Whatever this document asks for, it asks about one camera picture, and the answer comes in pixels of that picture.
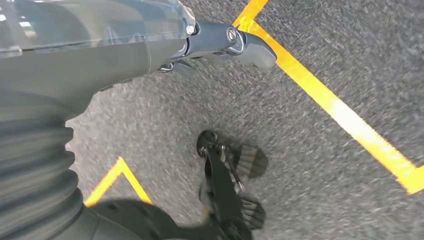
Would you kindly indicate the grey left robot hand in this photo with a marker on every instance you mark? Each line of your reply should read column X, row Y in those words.
column 82, row 63

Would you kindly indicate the black round robot plate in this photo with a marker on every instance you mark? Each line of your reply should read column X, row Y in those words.
column 139, row 218

